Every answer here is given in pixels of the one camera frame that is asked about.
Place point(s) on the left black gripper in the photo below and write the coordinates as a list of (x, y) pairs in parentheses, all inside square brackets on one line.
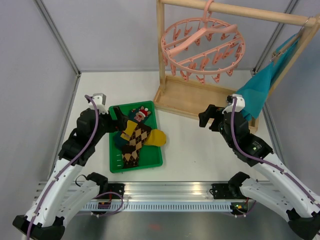
[(116, 125)]

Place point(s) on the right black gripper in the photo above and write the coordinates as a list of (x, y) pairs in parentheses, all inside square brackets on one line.
[(211, 111)]

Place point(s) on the pink round clip hanger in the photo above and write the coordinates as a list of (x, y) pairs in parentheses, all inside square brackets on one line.
[(203, 47)]

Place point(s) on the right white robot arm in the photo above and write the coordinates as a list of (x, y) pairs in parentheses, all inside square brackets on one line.
[(294, 202)]

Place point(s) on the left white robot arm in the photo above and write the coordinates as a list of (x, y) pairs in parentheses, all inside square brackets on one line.
[(49, 216)]

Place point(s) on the teal reindeer sock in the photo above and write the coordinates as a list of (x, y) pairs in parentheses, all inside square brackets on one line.
[(136, 116)]

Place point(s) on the wooden clothes rack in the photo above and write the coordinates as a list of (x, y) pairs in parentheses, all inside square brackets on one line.
[(188, 86)]

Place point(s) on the yellow sock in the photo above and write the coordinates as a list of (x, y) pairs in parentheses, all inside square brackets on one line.
[(156, 138)]

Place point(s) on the green plastic tray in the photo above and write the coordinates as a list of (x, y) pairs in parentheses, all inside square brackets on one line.
[(149, 156)]

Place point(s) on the teal cloth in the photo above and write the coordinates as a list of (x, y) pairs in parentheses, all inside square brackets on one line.
[(256, 90)]

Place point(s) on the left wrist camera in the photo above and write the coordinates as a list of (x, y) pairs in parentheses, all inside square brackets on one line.
[(100, 102)]

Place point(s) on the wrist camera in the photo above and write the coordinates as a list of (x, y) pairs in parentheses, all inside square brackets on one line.
[(100, 102), (234, 101)]

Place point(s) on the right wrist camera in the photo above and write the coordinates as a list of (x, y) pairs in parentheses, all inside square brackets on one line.
[(234, 101)]

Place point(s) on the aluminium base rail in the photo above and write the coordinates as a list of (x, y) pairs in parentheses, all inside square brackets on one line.
[(170, 191)]

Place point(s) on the white cable duct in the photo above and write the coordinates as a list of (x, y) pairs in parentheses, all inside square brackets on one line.
[(174, 206)]

